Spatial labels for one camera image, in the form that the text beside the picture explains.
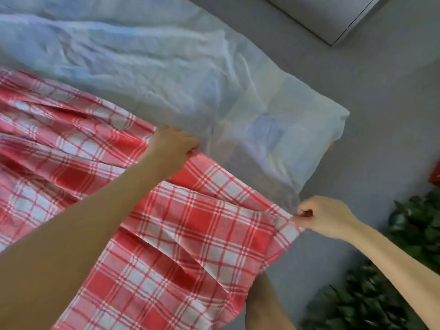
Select person's right hand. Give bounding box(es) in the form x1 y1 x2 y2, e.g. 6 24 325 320
290 195 364 242

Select person's left hand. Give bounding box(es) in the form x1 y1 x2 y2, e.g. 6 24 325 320
139 126 202 182

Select red white plaid cloth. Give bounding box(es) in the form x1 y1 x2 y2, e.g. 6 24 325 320
0 68 305 330

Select person's right forearm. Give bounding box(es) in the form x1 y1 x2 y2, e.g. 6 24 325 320
347 222 440 327

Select person's left forearm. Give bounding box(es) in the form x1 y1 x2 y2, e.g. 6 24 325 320
0 161 166 330

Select person's right leg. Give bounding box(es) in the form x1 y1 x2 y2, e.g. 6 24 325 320
244 271 298 330

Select white bed sheet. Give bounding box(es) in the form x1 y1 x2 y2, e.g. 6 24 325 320
0 0 352 212

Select green leafy plant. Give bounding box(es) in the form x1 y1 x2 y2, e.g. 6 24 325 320
299 187 440 330

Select red plastic item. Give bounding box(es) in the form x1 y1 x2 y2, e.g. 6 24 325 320
428 160 440 187

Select white wardrobe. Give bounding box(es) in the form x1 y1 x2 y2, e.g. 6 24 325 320
261 0 387 47

